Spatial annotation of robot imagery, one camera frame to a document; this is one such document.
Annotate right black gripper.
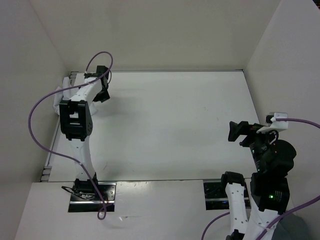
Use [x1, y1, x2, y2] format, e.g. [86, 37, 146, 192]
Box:
[228, 118, 278, 170]

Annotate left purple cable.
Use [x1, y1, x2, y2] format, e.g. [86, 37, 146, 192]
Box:
[28, 51, 114, 221]

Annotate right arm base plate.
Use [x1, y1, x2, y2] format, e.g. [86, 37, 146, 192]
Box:
[203, 179, 229, 211]

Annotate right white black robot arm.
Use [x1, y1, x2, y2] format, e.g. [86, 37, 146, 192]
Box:
[219, 120, 297, 240]

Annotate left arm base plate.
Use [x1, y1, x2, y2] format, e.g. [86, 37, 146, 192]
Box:
[64, 182, 117, 213]

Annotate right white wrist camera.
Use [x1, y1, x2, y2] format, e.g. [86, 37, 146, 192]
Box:
[256, 112, 289, 133]

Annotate white skirt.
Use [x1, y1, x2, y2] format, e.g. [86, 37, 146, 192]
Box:
[53, 77, 98, 116]

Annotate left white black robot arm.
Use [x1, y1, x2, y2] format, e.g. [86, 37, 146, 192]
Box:
[59, 65, 110, 200]

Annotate grey cloth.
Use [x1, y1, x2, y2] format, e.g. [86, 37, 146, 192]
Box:
[272, 214, 313, 240]

